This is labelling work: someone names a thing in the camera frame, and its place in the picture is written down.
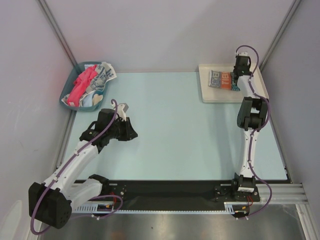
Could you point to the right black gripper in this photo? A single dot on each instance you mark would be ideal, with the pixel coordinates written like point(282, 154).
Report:
point(238, 74)

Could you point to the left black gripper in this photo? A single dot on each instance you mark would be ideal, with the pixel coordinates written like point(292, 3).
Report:
point(129, 133)

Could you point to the striped rabbit text towel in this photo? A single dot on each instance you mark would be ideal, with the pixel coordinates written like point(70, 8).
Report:
point(222, 80)

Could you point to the pink red towel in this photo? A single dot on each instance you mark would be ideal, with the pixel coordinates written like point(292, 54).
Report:
point(80, 85)

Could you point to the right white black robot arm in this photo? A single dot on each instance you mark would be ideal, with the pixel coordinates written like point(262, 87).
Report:
point(252, 117)

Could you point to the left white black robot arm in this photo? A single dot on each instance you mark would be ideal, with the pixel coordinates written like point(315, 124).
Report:
point(53, 201)

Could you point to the cream plastic tray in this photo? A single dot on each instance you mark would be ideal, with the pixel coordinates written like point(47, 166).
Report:
point(217, 95)

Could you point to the light blue towel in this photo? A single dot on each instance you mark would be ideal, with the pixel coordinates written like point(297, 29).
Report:
point(87, 98)

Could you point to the white blue patterned towel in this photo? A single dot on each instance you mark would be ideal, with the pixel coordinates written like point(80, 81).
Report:
point(105, 73)

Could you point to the teal plastic basket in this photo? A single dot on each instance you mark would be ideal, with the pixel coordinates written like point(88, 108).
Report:
point(68, 86)

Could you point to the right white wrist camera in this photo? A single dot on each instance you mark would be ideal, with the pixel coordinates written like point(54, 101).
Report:
point(241, 54)

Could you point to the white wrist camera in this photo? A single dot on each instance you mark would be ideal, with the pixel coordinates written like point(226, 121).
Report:
point(241, 54)
point(121, 111)

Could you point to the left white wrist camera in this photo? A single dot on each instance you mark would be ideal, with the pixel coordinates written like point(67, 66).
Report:
point(121, 111)

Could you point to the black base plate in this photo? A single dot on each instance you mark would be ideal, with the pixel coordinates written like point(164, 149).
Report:
point(157, 193)

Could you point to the white slotted cable duct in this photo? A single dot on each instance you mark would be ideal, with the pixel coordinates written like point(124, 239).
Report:
point(104, 208)

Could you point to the aluminium frame rail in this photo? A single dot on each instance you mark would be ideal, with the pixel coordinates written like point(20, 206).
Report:
point(283, 194)

